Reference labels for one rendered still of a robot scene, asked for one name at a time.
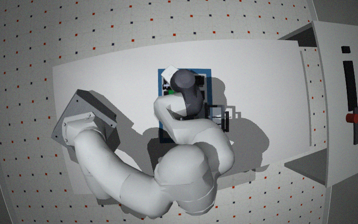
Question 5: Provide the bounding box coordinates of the green circuit board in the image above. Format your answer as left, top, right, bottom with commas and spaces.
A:
168, 89, 176, 95

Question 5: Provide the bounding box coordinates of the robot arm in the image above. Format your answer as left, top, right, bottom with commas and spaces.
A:
62, 65, 235, 217

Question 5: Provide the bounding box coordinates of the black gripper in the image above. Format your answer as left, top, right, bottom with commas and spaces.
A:
163, 83, 172, 91

